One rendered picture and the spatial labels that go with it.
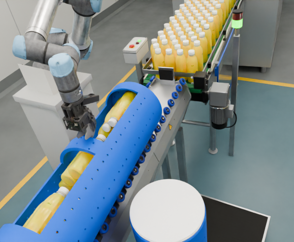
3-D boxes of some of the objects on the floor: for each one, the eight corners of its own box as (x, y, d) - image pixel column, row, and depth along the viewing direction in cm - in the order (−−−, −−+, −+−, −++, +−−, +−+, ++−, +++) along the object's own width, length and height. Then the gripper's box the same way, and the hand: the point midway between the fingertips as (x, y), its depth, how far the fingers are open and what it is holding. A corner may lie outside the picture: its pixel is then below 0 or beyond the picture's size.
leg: (180, 188, 247) (172, 130, 207) (182, 183, 251) (175, 125, 211) (186, 190, 244) (181, 131, 205) (188, 185, 248) (183, 126, 209)
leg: (163, 185, 252) (153, 127, 213) (166, 179, 256) (156, 122, 217) (170, 187, 250) (161, 128, 210) (172, 181, 254) (164, 123, 214)
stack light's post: (228, 155, 267) (232, 36, 198) (229, 152, 270) (233, 33, 201) (233, 156, 265) (239, 36, 196) (234, 152, 268) (240, 33, 199)
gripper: (53, 104, 105) (72, 148, 118) (76, 107, 102) (92, 152, 115) (67, 90, 111) (83, 133, 124) (88, 92, 107) (103, 137, 121)
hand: (90, 135), depth 121 cm, fingers closed, pressing on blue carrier
